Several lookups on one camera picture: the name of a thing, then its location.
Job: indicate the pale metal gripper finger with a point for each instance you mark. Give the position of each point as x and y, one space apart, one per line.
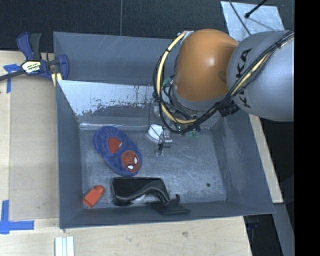
167 137

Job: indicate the black cylinder on white bracket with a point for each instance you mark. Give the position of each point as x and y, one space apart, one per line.
228 110

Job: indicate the blue slipper with red face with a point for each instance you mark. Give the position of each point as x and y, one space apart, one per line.
117 150

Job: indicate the orange-red plastic cap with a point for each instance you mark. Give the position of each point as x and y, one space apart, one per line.
93 197

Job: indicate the grey metal bin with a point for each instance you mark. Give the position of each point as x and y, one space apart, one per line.
190 170

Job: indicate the pale wood flat board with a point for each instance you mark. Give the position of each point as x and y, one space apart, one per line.
32 150

